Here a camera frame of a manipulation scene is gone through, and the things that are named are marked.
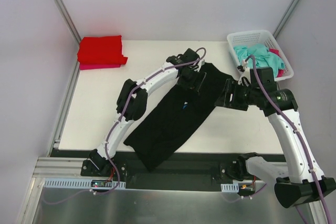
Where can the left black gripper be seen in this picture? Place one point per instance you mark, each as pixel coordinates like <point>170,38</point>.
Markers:
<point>193,82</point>

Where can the crumpled teal t-shirt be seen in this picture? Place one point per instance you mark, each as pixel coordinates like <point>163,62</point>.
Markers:
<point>263,56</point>

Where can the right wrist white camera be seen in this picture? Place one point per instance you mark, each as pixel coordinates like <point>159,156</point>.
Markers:
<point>244,78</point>

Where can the folded pink t-shirt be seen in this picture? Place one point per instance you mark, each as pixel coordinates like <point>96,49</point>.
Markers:
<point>83,66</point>

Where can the right white cable duct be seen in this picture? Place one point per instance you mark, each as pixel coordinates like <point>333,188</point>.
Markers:
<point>230,188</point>

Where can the aluminium front rail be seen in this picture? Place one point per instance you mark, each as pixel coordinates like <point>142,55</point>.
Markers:
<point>58,167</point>

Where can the left white cable duct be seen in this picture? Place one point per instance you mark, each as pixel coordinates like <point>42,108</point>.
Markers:
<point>73,183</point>

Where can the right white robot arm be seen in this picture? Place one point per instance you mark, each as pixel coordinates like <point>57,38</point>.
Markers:
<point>304,182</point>

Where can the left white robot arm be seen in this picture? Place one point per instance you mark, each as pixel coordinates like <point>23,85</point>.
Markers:
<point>132,103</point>

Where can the black daisy print t-shirt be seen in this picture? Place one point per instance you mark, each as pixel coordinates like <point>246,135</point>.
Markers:
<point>175,118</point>

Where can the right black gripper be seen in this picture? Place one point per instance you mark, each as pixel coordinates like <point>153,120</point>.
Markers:
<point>230,95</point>

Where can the white plastic basket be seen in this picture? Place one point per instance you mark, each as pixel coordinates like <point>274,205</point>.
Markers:
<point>250,38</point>

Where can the right aluminium frame post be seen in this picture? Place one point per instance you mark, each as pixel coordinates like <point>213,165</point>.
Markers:
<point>285,17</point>

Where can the white cable duct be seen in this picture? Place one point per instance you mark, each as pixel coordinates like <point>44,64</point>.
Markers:
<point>230,188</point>
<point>73,183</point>

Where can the aluminium frame post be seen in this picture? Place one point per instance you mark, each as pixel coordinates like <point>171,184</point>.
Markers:
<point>68,20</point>
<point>285,17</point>

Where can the folded red t-shirt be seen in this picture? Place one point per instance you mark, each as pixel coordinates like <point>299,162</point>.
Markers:
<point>106,50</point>

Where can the crumpled pink t-shirt in basket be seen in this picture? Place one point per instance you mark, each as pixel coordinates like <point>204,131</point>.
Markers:
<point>277,53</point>

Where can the left aluminium frame post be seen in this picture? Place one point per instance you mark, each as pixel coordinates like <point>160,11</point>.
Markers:
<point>68,20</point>

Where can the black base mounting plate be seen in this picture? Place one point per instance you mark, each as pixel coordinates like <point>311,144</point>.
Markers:
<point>182,171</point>

